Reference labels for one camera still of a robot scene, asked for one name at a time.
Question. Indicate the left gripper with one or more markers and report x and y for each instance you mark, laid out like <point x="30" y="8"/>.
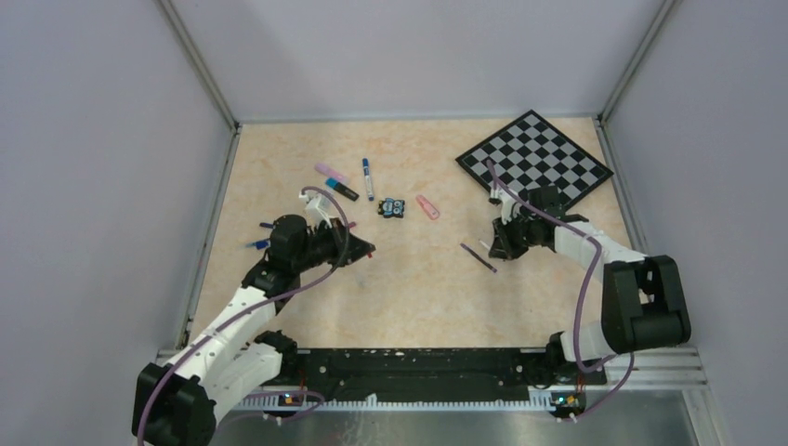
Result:
<point x="337" y="234"/>

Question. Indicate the light pink highlighter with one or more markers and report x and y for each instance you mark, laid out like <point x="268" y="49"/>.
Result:
<point x="328" y="171"/>

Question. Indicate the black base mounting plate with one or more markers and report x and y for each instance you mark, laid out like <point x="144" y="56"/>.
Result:
<point x="440" y="375"/>

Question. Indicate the purple pen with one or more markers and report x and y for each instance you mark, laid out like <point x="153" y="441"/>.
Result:
<point x="479" y="258"/>

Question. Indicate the grey cable duct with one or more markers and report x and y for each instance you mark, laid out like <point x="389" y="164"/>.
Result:
<point x="537" y="402"/>

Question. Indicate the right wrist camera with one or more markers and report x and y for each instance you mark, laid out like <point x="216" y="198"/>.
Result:
<point x="509" y="207"/>

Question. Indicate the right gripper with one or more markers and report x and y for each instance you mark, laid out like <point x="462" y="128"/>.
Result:
<point x="503" y="246"/>

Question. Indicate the blue owl eraser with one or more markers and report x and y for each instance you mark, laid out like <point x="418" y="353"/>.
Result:
<point x="391" y="208"/>

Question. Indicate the pink highlighter pen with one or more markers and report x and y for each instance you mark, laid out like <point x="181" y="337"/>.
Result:
<point x="430" y="210"/>

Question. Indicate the blue cap whiteboard marker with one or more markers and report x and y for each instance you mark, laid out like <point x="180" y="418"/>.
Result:
<point x="369" y="185"/>

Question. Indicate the blue black highlighter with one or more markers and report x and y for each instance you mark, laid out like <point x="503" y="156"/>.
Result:
<point x="342" y="189"/>

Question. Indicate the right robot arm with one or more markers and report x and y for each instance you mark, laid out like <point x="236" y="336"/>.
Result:
<point x="628" y="301"/>

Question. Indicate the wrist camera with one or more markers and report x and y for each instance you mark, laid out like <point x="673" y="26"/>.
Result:
<point x="509" y="207"/>
<point x="317" y="205"/>

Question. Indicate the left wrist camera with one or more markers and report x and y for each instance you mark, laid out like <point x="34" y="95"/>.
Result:
<point x="317" y="205"/>

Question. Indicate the black grey chessboard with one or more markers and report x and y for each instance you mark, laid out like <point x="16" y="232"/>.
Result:
<point x="530" y="152"/>

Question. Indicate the blue cap pen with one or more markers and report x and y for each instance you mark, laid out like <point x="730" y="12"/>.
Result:
<point x="258" y="245"/>

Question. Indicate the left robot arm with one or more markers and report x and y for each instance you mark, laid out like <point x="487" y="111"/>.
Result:
<point x="183" y="401"/>

